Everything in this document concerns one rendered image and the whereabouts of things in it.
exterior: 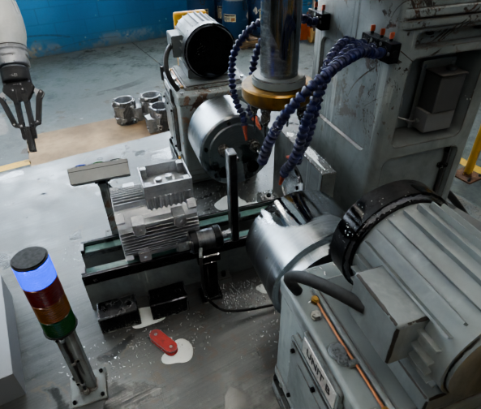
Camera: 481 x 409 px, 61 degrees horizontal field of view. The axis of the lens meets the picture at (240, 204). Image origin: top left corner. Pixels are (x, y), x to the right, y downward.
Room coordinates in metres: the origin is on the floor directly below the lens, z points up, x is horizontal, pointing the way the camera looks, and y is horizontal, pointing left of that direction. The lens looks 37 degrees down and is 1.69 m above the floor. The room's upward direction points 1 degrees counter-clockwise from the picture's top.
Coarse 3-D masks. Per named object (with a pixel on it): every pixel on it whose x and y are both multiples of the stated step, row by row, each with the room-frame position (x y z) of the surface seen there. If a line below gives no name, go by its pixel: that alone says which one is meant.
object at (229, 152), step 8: (232, 152) 0.78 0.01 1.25; (232, 160) 0.77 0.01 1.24; (232, 168) 0.77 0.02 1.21; (232, 176) 0.77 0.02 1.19; (232, 184) 0.77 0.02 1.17; (232, 192) 0.77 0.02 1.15; (232, 200) 0.77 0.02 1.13; (232, 208) 0.77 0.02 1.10; (232, 216) 0.77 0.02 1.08; (240, 216) 0.78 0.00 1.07; (232, 224) 0.77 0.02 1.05; (232, 232) 0.77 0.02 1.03; (232, 240) 0.77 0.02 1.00
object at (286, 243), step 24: (312, 192) 0.74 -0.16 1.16; (264, 216) 0.70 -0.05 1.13; (288, 216) 0.67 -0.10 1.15; (312, 216) 0.65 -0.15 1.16; (336, 216) 0.66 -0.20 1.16; (264, 240) 0.65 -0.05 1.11; (288, 240) 0.61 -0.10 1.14; (312, 240) 0.59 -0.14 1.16; (264, 264) 0.61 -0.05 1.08; (288, 264) 0.56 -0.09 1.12; (312, 264) 0.55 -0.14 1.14; (264, 288) 0.60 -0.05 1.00
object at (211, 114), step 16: (224, 96) 1.30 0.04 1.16; (208, 112) 1.22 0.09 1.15; (224, 112) 1.18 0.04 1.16; (192, 128) 1.23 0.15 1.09; (208, 128) 1.14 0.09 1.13; (224, 128) 1.14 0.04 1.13; (240, 128) 1.15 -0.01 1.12; (256, 128) 1.17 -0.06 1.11; (192, 144) 1.21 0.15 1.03; (208, 144) 1.12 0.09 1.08; (224, 144) 1.13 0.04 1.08; (240, 144) 1.15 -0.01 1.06; (256, 144) 1.14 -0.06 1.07; (208, 160) 1.12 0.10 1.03; (224, 160) 1.13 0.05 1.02; (240, 160) 1.15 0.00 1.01; (256, 160) 1.17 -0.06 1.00; (224, 176) 1.13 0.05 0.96; (240, 176) 1.15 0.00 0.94
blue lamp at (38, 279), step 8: (48, 264) 0.49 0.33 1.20; (16, 272) 0.47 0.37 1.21; (24, 272) 0.51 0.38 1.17; (32, 272) 0.47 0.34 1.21; (40, 272) 0.48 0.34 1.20; (48, 272) 0.49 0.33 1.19; (56, 272) 0.51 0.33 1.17; (24, 280) 0.47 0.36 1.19; (32, 280) 0.47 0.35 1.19; (40, 280) 0.47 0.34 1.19; (48, 280) 0.48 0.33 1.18; (24, 288) 0.47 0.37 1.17; (32, 288) 0.47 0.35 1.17; (40, 288) 0.47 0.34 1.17
